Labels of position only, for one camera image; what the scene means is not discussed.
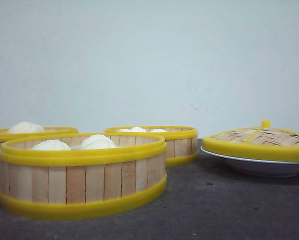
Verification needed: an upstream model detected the white bun rear right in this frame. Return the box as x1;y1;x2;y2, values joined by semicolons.
149;128;167;133

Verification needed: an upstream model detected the white bun rear centre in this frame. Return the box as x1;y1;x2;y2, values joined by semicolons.
129;126;147;133

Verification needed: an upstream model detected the white shallow plate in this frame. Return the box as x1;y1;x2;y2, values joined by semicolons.
200;146;299;178

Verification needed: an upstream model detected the woven bamboo steamer lid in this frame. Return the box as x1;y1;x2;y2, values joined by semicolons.
202;120;299;163

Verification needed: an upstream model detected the bamboo steamer basket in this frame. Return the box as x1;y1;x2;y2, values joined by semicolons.
105;125;199;167
0;132;167;220
0;126;79;147

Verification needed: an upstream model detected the white bun rear left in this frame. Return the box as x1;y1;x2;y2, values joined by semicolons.
118;128;130;132

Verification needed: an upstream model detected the white bun left basket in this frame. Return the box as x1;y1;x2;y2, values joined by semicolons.
7;121;45;134

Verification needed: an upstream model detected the white bun front right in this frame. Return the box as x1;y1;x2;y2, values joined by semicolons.
79;134;117;150

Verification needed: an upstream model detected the white bun front left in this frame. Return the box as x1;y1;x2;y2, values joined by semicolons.
31;139;71;151

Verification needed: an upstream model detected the white bun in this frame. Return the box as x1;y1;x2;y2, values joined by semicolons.
149;128;167;133
79;134;117;150
118;128;130;132
31;139;71;151
129;126;147;133

